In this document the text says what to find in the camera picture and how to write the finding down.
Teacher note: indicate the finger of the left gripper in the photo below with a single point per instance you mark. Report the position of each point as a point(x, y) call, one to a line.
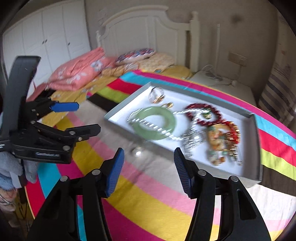
point(78, 134)
point(59, 107)

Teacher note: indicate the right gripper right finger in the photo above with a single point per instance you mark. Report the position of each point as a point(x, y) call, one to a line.
point(240, 218)

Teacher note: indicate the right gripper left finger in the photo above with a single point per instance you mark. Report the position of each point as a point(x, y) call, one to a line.
point(57, 218)

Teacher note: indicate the small pearl earring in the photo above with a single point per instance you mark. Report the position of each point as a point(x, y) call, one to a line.
point(137, 151)

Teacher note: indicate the red cord charm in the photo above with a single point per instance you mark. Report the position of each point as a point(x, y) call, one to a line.
point(234, 132)

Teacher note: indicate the silver rhinestone pearl brooch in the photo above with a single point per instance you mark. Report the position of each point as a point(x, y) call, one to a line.
point(191, 139)

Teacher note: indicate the gloved left hand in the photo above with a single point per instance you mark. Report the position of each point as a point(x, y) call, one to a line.
point(12, 167)

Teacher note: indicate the pink floral folded quilt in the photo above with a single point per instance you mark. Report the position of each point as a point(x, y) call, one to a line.
point(76, 73)

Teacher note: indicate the white wardrobe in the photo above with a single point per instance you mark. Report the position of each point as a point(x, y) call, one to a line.
point(56, 33)

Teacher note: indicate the green jade bangle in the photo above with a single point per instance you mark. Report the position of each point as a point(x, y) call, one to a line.
point(152, 123)

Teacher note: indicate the colourful striped blanket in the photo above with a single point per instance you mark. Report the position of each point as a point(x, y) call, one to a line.
point(148, 202)

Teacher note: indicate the embroidered patterned pillow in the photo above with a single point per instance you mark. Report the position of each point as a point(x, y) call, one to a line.
point(133, 56)

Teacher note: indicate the yellow leaf print pillow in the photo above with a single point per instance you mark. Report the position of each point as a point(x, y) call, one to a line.
point(155, 63)

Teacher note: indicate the white wooden headboard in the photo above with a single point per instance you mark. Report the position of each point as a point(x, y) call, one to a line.
point(150, 27)

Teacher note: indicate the patterned window curtain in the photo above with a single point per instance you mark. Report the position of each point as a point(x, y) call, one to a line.
point(278, 96)

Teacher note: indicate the white nightstand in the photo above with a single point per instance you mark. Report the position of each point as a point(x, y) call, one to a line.
point(225, 85)

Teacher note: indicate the white floor lamp pole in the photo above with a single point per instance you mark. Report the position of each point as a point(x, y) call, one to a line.
point(218, 46)

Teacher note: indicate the wall power socket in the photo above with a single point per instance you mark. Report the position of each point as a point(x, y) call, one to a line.
point(237, 59)

